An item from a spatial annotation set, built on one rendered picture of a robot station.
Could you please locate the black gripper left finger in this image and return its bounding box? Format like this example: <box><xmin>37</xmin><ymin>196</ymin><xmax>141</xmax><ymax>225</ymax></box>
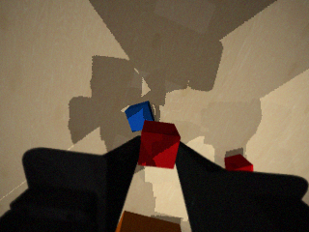
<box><xmin>22</xmin><ymin>135</ymin><xmax>141</xmax><ymax>232</ymax></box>

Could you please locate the blue cube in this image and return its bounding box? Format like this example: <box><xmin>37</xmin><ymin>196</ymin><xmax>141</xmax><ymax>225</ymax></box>
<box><xmin>125</xmin><ymin>101</ymin><xmax>155</xmax><ymax>132</ymax></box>

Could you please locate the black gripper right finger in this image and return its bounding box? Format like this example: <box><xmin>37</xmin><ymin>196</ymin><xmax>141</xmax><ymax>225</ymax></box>
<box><xmin>175</xmin><ymin>142</ymin><xmax>309</xmax><ymax>232</ymax></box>

